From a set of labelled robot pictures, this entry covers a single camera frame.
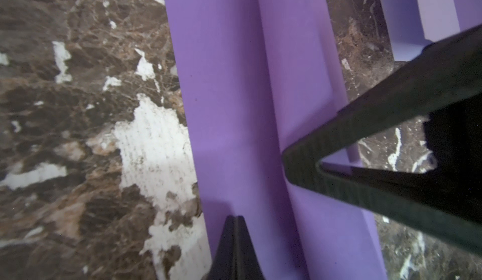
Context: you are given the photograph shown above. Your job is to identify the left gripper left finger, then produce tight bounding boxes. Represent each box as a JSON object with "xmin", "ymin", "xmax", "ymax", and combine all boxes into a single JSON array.
[{"xmin": 207, "ymin": 216, "xmax": 236, "ymax": 280}]

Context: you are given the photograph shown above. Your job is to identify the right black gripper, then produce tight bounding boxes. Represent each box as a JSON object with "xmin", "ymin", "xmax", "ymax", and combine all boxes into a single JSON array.
[{"xmin": 282, "ymin": 26, "xmax": 481, "ymax": 254}]

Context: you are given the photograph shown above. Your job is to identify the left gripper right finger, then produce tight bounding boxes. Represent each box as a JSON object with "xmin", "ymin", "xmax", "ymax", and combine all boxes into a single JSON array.
[{"xmin": 235, "ymin": 216, "xmax": 265, "ymax": 280}]

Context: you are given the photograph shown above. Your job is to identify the light lilac paper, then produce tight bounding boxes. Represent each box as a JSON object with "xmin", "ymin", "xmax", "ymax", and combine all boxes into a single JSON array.
[{"xmin": 417, "ymin": 0, "xmax": 461, "ymax": 42}]

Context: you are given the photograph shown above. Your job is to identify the dark purple paper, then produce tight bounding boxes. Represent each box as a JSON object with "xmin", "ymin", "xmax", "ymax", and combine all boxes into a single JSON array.
[
  {"xmin": 166, "ymin": 0, "xmax": 387, "ymax": 279},
  {"xmin": 380, "ymin": 0, "xmax": 481, "ymax": 62}
]

